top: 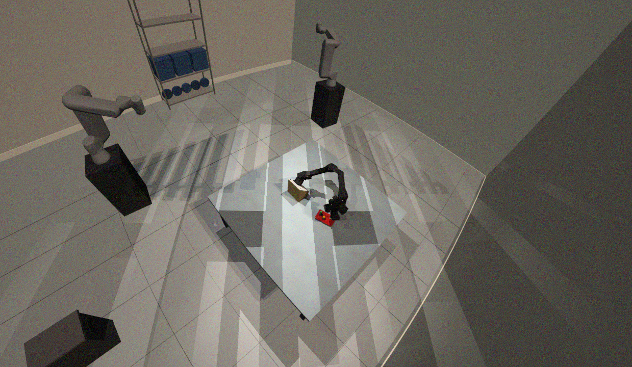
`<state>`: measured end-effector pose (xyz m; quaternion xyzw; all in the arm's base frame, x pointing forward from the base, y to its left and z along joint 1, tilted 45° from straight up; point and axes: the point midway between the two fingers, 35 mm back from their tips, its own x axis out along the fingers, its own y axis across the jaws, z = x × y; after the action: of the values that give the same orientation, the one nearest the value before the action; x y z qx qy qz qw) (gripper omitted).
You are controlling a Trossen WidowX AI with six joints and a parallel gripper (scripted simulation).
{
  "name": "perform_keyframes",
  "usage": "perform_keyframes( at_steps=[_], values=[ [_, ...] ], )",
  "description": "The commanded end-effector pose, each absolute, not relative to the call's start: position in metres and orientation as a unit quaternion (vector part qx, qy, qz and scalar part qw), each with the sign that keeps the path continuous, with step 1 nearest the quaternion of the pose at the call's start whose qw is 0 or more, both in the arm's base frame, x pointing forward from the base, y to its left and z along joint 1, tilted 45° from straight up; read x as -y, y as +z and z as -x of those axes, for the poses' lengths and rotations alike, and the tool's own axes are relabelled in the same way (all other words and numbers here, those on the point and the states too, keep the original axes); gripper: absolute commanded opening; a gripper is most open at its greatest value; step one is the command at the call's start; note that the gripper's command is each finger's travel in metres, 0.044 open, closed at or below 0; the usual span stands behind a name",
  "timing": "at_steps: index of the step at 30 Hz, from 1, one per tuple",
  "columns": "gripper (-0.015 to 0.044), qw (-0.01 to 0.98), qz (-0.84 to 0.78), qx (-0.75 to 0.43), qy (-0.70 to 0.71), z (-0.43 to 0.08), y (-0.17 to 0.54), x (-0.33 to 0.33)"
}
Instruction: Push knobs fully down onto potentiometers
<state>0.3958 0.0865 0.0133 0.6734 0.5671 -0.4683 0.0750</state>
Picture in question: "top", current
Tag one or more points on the red circuit board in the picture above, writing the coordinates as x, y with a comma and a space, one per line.
324, 217

